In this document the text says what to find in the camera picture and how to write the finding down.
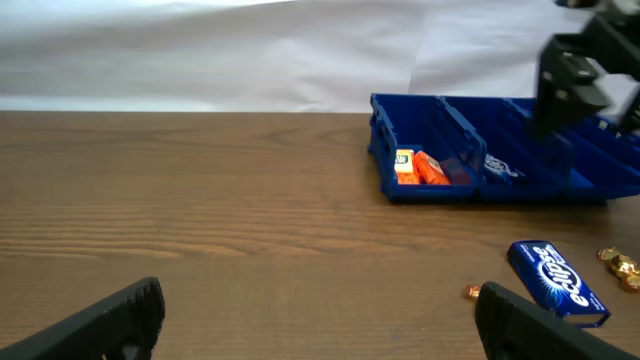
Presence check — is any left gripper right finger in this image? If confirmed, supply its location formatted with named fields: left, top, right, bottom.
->
left=473, top=280, right=639, bottom=360

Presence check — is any blue tray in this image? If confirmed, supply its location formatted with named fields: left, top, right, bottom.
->
left=367, top=92, right=640, bottom=204

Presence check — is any blue candy pack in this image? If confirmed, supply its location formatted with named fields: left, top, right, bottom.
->
left=506, top=240, right=612, bottom=329
left=481, top=152, right=527, bottom=185

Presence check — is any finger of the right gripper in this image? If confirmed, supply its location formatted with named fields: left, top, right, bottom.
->
left=533, top=33, right=611, bottom=137
left=618, top=87, right=640, bottom=134

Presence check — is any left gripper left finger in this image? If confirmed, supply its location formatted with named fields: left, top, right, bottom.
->
left=0, top=277, right=166, bottom=360

